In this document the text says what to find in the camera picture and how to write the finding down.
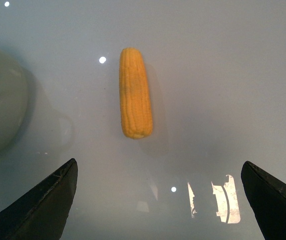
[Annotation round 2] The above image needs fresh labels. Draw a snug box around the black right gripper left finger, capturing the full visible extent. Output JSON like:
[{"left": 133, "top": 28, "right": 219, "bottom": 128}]
[{"left": 0, "top": 158, "right": 78, "bottom": 240}]

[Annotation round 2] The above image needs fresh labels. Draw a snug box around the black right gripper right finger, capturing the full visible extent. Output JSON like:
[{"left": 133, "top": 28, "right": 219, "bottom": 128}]
[{"left": 241, "top": 161, "right": 286, "bottom": 240}]

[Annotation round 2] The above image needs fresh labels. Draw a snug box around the yellow corn cob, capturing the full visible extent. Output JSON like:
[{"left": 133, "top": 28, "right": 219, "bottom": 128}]
[{"left": 119, "top": 47, "right": 153, "bottom": 140}]

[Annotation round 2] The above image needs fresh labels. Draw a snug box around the white electric cooking pot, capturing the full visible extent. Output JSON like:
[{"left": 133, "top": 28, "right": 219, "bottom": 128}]
[{"left": 0, "top": 50, "right": 28, "bottom": 151}]

